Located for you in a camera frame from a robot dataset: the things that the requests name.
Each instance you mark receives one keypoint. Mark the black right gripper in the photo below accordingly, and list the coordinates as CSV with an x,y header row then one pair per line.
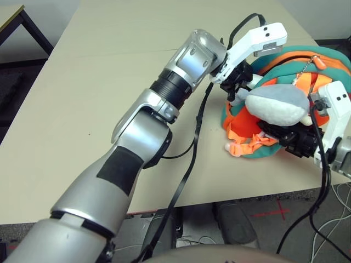
x,y
301,143

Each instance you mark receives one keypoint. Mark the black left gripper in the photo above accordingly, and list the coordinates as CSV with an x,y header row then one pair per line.
x,y
238,76

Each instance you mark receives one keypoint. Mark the orange and teal backpack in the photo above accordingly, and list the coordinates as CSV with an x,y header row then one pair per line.
x,y
296,57

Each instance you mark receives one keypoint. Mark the orange zipper pull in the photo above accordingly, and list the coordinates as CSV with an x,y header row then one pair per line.
x,y
319,61

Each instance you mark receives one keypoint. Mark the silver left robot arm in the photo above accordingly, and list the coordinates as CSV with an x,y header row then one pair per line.
x,y
131,142

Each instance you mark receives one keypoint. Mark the white and grey plush toy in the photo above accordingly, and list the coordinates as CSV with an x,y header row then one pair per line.
x,y
274,109

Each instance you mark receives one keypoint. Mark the dark grey robot right leg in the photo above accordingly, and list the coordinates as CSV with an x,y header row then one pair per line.
x,y
235,224

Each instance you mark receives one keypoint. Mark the dark grey robot leg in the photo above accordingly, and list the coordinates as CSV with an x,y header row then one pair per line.
x,y
159,235
235,224

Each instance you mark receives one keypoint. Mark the grey robot torso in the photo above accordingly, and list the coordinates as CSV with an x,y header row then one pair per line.
x,y
219,256

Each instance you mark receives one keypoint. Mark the dark grey robot left leg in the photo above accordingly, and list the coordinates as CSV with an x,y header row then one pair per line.
x,y
159,235

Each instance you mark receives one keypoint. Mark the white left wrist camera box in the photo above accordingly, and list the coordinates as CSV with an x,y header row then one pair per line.
x,y
263,33

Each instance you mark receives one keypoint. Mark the beige side table black frame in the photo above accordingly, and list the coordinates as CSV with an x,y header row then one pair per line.
x,y
16,16

